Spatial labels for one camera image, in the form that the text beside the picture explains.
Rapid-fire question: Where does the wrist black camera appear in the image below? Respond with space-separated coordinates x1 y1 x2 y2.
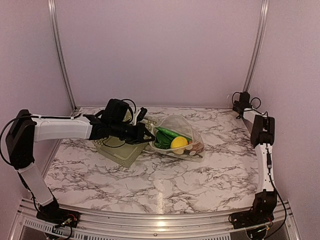
101 98 134 123
239 91 251 109

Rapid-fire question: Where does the brown red potato toy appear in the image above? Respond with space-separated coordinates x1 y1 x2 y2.
185 142 205 155

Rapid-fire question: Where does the right aluminium frame post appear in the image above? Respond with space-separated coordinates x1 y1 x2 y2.
242 0 270 92

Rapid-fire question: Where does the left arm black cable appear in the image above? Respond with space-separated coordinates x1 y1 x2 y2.
0 98 137 166

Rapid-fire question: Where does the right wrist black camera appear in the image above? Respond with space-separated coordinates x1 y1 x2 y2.
239 91 251 109

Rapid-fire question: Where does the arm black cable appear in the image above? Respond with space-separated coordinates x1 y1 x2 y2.
231 91 287 236
0 98 137 166

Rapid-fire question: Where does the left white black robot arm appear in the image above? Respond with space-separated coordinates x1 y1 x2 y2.
0 107 155 223

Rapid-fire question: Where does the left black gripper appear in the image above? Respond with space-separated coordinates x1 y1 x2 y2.
110 119 155 145

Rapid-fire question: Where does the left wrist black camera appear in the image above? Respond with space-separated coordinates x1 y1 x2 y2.
101 98 134 123

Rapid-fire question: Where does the clear zip top bag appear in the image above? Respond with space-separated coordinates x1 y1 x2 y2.
147 115 205 163

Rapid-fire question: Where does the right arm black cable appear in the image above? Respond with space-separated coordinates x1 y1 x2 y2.
231 91 287 236

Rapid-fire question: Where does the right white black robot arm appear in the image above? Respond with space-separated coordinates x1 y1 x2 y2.
229 100 278 229

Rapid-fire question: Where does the yellow lemon toy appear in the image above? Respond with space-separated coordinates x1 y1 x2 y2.
170 136 189 155

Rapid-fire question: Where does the pale green perforated basket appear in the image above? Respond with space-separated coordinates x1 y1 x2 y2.
92 119 150 169

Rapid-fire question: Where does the front aluminium rail base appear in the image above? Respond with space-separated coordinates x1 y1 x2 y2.
9 197 301 240

